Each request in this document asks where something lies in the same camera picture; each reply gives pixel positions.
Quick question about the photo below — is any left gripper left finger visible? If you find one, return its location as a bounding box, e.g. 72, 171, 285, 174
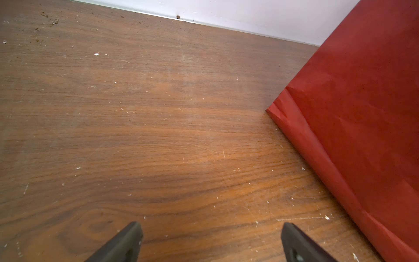
85, 222, 144, 262

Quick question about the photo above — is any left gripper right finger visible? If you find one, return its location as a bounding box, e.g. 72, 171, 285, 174
281, 222, 337, 262

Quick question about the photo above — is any red paper bag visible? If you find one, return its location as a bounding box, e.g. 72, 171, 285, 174
267, 1, 419, 262

